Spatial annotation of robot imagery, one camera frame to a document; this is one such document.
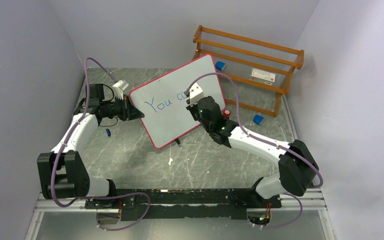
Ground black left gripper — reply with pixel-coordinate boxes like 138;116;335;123
99;94;143;121

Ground pink-framed whiteboard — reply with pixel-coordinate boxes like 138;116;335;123
129;54;216;149

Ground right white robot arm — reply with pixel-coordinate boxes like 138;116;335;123
186;96;319;207

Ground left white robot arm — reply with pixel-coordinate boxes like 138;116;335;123
37;80;144;208

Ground blue grey board eraser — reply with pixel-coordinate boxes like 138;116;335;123
214;61;227;72

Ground blue square block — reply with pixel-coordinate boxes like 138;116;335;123
252;114;264;126

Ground wooden shelf rack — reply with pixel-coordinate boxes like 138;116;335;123
193;25;305;117

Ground white cardboard box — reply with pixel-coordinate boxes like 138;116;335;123
249;68;276;86

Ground black base beam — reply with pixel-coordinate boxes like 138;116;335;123
84;188;282;221

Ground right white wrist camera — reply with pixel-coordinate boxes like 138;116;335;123
184;82;205;106

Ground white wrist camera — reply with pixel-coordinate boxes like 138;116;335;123
184;82;205;106
111;80;130;100

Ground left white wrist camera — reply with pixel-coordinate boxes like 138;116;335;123
111;80;130;100

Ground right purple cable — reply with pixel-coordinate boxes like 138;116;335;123
184;72;324;230

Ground purple cable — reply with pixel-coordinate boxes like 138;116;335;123
184;72;324;230
45;57;151;232

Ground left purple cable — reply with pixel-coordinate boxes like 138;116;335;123
45;57;151;232

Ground aluminium base frame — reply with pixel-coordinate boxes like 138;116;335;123
26;190;335;240

